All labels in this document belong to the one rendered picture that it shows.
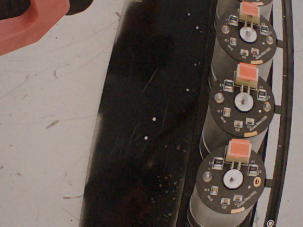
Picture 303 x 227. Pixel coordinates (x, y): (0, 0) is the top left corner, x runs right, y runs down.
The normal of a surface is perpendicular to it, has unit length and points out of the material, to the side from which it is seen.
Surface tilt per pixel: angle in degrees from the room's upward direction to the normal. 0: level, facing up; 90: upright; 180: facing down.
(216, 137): 90
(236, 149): 0
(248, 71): 0
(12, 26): 41
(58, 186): 0
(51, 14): 99
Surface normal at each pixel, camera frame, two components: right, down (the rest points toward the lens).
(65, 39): 0.02, -0.39
